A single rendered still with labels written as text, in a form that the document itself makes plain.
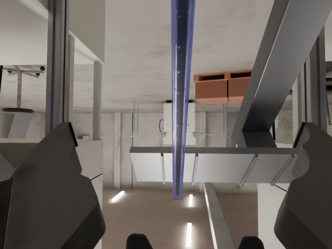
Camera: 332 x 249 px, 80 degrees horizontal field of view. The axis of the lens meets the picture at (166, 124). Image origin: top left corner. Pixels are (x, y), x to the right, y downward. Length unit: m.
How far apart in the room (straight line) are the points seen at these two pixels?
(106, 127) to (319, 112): 10.70
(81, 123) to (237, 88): 9.61
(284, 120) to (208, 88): 6.93
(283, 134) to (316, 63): 9.32
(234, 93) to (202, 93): 0.51
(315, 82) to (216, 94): 2.77
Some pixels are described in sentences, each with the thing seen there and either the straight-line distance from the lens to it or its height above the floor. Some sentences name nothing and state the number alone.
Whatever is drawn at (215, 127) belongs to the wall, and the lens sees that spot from 10.12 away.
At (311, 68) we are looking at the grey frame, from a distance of 0.66.
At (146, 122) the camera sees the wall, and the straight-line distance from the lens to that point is 10.37.
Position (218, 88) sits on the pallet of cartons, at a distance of 3.39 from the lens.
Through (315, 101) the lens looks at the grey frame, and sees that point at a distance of 0.65.
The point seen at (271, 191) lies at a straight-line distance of 0.95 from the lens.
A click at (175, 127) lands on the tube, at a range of 0.19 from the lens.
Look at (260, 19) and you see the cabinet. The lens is 1.13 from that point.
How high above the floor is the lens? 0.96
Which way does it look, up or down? 2 degrees down
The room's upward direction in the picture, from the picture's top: 180 degrees counter-clockwise
